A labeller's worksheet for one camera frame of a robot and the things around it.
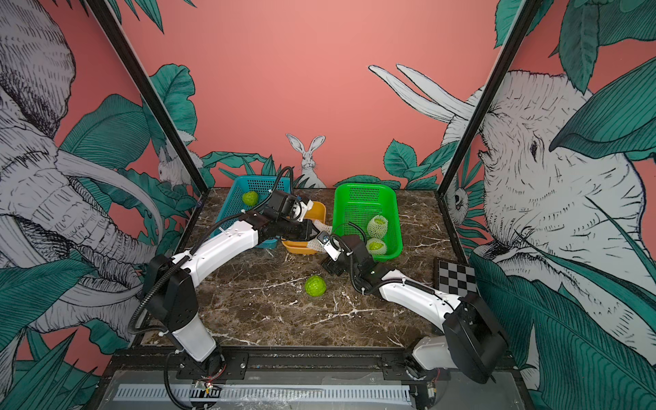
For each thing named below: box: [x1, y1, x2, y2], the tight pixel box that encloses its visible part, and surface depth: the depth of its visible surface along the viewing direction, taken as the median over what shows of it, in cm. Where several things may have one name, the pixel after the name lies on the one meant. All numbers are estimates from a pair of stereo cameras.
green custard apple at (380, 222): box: [374, 216, 388, 229], surface depth 101 cm
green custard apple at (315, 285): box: [304, 275, 328, 298], surface depth 87 cm
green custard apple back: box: [242, 191, 259, 206], surface depth 113 cm
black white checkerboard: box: [433, 257, 478, 298], surface depth 93 cm
